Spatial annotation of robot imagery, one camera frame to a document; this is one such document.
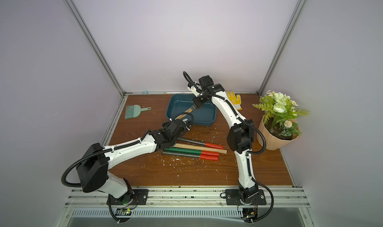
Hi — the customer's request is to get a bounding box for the wooden handle small hoe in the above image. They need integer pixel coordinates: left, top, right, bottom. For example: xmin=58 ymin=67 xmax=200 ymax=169
xmin=175 ymin=105 xmax=196 ymax=119

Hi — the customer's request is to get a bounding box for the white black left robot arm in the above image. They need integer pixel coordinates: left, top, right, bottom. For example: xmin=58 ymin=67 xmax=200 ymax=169
xmin=61 ymin=112 xmax=194 ymax=199

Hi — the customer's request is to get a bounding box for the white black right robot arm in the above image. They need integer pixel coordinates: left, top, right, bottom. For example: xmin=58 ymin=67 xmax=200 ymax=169
xmin=183 ymin=71 xmax=274 ymax=209

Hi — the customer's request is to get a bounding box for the teal plastic storage box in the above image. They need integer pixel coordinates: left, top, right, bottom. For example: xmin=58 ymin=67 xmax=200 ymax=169
xmin=166 ymin=93 xmax=217 ymax=126

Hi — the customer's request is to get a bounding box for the green tool red grip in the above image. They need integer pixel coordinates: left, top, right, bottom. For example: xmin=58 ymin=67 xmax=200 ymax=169
xmin=165 ymin=147 xmax=220 ymax=157

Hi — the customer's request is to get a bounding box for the grey tool red grip lower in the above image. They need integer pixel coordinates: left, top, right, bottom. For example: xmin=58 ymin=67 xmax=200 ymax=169
xmin=162 ymin=151 xmax=219 ymax=161

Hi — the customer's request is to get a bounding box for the grey tool red grip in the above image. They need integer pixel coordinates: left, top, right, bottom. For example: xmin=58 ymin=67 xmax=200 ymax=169
xmin=177 ymin=137 xmax=224 ymax=149
xmin=162 ymin=151 xmax=219 ymax=161

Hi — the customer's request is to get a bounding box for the yellow white work glove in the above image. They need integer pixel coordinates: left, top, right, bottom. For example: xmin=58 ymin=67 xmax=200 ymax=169
xmin=226 ymin=91 xmax=242 ymax=111

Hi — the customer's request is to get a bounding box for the grey tool red grip upper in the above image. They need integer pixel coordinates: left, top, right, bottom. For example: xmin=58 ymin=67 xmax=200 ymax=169
xmin=177 ymin=137 xmax=224 ymax=149

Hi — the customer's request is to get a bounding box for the green hand brush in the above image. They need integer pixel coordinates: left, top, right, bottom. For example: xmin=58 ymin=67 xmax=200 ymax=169
xmin=124 ymin=105 xmax=152 ymax=119

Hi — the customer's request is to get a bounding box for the green artificial flower plant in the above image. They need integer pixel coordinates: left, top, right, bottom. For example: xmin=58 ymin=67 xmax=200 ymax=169
xmin=253 ymin=90 xmax=309 ymax=140

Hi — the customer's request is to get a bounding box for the tan ribbed flower pot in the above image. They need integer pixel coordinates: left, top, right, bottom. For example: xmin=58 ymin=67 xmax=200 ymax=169
xmin=258 ymin=118 xmax=298 ymax=151

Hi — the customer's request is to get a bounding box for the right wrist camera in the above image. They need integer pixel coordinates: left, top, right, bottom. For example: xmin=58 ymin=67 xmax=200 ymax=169
xmin=188 ymin=83 xmax=201 ymax=96

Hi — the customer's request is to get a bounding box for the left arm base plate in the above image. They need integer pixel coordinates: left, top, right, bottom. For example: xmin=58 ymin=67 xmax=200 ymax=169
xmin=107 ymin=189 xmax=149 ymax=206

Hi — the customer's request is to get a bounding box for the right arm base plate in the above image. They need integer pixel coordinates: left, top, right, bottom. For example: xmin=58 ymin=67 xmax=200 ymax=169
xmin=220 ymin=189 xmax=267 ymax=206

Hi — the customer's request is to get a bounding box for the aluminium front rail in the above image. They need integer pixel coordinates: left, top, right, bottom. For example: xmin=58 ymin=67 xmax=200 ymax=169
xmin=56 ymin=186 xmax=318 ymax=227

